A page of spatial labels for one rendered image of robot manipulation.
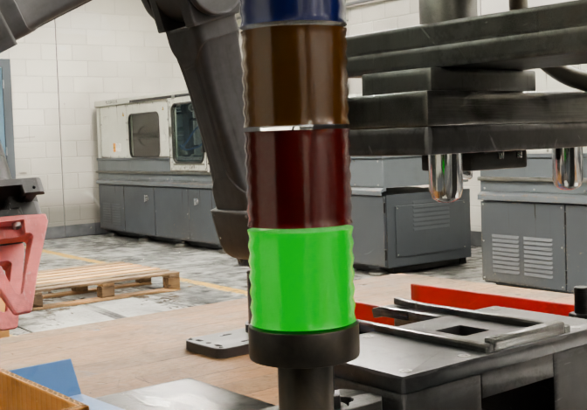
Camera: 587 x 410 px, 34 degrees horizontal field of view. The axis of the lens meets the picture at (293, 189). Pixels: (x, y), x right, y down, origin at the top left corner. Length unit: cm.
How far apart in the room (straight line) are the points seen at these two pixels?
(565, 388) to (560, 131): 17
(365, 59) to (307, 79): 30
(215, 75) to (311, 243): 64
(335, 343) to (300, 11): 11
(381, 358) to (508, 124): 16
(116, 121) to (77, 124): 72
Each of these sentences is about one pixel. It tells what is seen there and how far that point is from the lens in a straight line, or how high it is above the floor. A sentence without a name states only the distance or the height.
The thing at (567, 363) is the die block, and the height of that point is 97.
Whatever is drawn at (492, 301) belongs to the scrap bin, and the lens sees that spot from 94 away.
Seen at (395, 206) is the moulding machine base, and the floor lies 56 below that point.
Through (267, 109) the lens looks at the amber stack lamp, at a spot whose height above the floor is 113.
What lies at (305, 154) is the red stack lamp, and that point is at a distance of 32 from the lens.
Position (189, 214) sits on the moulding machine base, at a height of 37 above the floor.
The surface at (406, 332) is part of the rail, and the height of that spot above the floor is 99.
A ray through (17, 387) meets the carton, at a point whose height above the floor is 96.
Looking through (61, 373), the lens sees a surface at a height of 94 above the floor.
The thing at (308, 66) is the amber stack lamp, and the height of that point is 114.
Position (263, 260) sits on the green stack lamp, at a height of 107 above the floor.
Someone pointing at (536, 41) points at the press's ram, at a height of 116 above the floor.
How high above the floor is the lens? 112
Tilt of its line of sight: 3 degrees down
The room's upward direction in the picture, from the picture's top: 2 degrees counter-clockwise
